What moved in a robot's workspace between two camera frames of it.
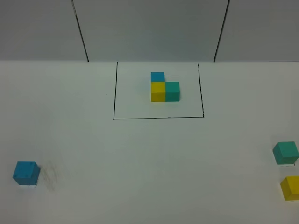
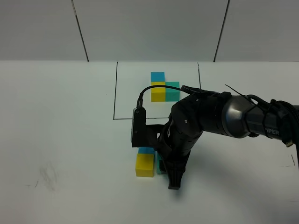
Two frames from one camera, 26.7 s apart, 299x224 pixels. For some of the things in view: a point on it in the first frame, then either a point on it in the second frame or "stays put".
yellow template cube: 158,91 stays put
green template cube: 172,91 stays put
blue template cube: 157,77 stays put
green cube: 286,152 to 159,157
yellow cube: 290,188 to 144,165
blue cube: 26,173 to 145,150
